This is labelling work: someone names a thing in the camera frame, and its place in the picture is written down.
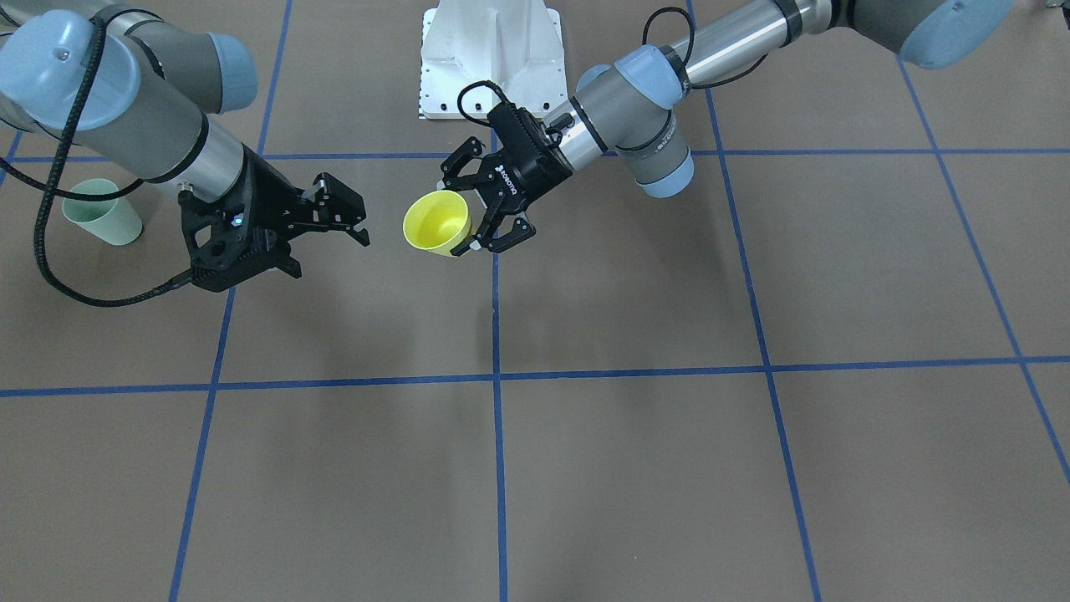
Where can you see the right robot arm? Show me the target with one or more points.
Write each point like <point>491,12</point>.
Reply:
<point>118,79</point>

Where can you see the green cup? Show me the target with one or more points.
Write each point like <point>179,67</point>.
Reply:
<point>114,222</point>

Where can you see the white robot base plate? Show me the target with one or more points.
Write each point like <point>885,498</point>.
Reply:
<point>518,45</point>

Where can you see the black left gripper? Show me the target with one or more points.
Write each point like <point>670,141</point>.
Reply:
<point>525,178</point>

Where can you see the yellow cup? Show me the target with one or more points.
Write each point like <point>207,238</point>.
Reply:
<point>438,222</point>

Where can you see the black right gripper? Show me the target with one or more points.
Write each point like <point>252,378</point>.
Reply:
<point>269,195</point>

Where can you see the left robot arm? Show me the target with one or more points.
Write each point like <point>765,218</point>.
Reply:
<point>627,107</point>

